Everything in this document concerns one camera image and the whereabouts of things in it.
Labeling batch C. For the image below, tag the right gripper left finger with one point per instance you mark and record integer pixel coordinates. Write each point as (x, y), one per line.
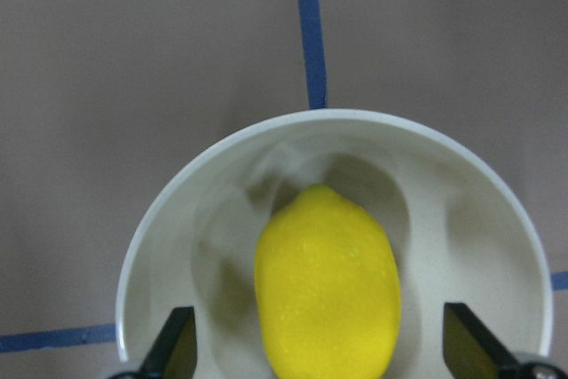
(174, 353)

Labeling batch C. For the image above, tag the yellow lemon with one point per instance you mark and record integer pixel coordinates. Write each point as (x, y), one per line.
(327, 289)

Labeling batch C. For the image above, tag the white ceramic bowl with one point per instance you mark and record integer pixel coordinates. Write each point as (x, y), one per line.
(457, 231)

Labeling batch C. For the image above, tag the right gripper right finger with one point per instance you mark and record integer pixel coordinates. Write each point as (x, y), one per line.
(470, 349)

